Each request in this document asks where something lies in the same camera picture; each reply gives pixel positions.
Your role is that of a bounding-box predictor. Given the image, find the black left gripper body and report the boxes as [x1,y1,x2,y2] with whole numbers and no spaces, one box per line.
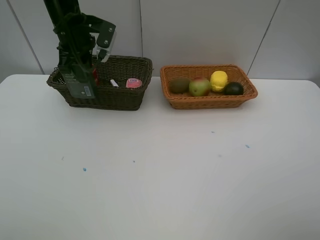
[52,13,95,67]

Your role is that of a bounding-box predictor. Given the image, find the red plastic cup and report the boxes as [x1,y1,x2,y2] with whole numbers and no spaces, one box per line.
[92,69,99,85]

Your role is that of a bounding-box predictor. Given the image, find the dark green pump bottle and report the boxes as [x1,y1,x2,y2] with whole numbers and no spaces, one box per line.
[58,64,97,99]

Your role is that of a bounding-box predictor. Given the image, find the white marker pink caps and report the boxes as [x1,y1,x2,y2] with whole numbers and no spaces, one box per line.
[110,79,119,88]

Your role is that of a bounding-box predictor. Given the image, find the pink bottle white cap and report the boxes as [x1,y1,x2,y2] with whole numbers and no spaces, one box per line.
[126,78,143,89]

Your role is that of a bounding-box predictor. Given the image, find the brown kiwi fruit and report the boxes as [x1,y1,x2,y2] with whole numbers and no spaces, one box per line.
[169,76,191,94]

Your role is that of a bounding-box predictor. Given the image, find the green red pear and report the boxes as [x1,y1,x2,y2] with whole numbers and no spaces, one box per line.
[188,77,211,97]

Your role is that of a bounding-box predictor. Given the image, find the yellow lemon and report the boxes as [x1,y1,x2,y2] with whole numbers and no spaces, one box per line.
[210,70,228,93]

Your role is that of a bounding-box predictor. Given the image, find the dark green avocado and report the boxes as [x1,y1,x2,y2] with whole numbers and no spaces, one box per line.
[223,82,244,96]

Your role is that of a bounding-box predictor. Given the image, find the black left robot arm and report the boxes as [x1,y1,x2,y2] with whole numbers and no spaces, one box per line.
[44,0,95,68]

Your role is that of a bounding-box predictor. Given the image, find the dark brown wicker basket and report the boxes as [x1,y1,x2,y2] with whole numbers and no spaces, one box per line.
[46,55,153,111]

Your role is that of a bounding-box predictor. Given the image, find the orange wicker basket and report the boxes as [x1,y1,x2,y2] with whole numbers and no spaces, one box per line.
[160,64,258,110]

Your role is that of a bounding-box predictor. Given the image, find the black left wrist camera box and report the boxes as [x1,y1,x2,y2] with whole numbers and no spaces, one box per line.
[84,15,117,63]

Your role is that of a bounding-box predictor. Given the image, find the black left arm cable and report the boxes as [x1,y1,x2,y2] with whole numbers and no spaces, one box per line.
[52,12,106,76]

